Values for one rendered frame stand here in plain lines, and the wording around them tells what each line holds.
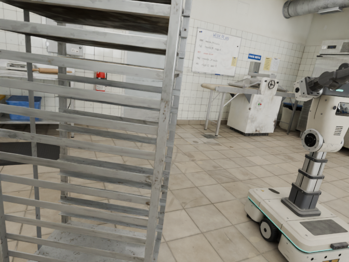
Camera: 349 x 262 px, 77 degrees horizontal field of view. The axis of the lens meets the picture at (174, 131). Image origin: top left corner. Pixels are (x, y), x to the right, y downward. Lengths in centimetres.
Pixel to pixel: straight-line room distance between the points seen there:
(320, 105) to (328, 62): 372
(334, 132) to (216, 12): 378
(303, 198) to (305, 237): 30
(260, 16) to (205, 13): 140
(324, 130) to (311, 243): 71
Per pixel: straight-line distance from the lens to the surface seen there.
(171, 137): 117
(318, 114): 173
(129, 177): 81
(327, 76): 151
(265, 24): 587
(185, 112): 479
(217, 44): 500
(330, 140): 176
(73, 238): 154
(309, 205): 196
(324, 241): 181
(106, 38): 75
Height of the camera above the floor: 117
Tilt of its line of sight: 16 degrees down
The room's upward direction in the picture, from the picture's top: 7 degrees clockwise
